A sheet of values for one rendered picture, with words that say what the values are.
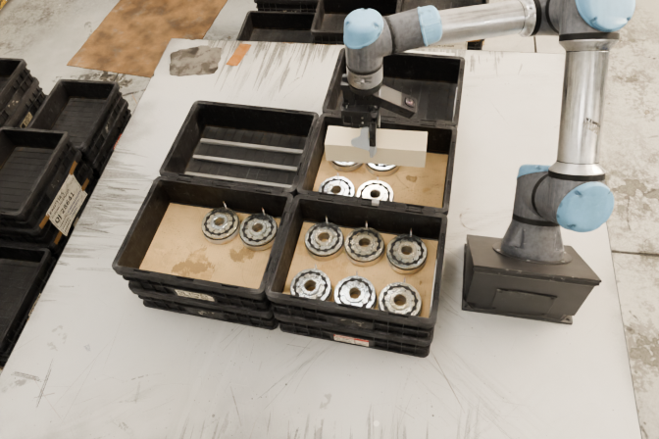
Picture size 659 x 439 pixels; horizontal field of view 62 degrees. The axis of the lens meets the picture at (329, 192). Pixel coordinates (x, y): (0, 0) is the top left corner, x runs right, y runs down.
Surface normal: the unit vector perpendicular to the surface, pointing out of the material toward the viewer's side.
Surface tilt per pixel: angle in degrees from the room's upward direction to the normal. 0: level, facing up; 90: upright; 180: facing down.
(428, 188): 0
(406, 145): 0
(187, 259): 0
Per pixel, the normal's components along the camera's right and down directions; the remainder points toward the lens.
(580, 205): 0.18, 0.33
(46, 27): -0.07, -0.59
